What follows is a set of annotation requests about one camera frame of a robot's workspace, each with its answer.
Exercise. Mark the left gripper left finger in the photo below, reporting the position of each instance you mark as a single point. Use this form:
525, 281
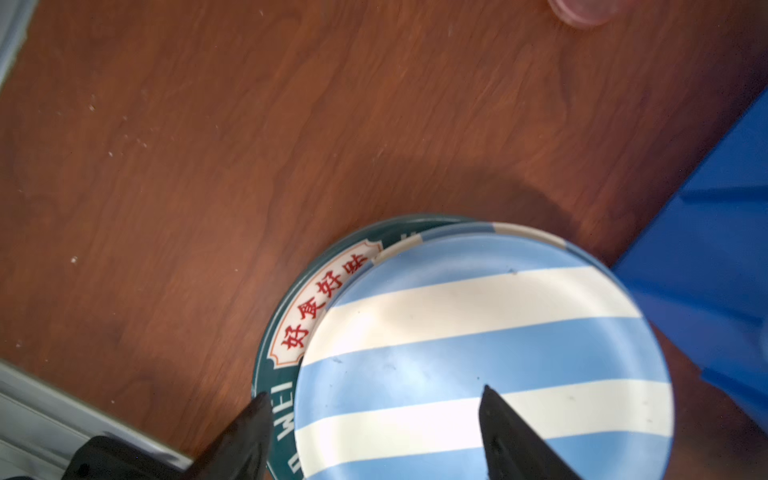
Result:
242, 449

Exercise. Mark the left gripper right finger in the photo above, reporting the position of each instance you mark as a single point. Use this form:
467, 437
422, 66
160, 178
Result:
513, 450

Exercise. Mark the green rimmed white plate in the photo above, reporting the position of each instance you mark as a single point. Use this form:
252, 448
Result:
289, 328

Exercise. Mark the blue white striped plate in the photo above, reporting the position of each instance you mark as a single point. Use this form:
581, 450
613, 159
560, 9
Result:
392, 377

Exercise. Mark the blue plastic bin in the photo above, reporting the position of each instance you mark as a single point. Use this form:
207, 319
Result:
699, 270

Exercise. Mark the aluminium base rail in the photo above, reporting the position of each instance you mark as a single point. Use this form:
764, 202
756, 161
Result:
42, 427

